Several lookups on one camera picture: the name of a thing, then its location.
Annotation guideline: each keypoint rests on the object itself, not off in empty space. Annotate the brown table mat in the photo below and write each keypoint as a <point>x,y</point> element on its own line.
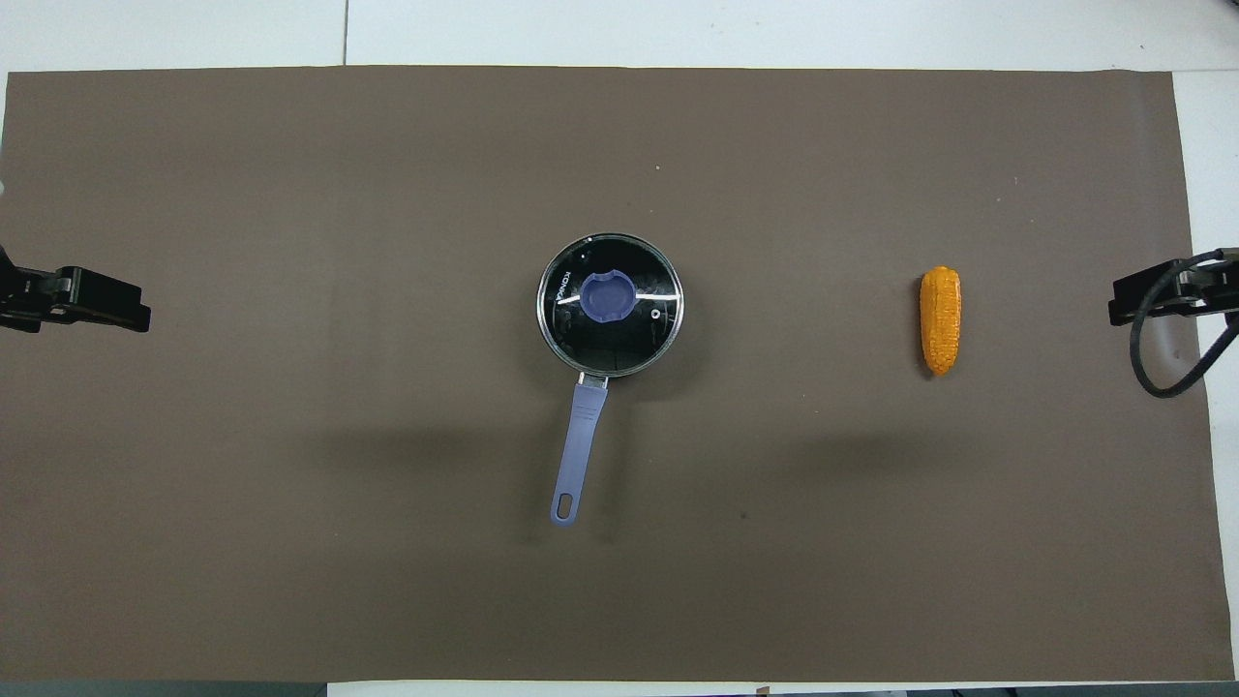
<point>290,484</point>

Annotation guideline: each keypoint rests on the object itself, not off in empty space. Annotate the orange corn cob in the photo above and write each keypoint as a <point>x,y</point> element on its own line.
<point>941,319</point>

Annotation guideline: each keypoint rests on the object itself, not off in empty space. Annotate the glass lid with blue knob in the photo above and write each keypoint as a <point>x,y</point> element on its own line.
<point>610,296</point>

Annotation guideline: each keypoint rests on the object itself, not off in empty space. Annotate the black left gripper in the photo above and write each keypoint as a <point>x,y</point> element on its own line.
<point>68,290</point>

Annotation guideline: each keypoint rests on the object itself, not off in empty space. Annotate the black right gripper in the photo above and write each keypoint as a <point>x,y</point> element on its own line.
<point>1210,286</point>

